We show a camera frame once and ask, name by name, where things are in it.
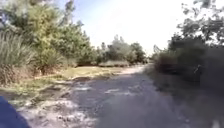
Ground tall pale grass clump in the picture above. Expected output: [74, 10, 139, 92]
[0, 31, 38, 86]

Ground dark trees and bushes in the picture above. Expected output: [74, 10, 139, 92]
[146, 0, 224, 104]

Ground grass verge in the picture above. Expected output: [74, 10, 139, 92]
[0, 65, 126, 103]

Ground row of green trees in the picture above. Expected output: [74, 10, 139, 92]
[0, 0, 98, 76]

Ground grey gravel dirt path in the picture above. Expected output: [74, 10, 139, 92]
[18, 64, 204, 128]

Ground green trees and bushes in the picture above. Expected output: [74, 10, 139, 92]
[94, 34, 148, 68]

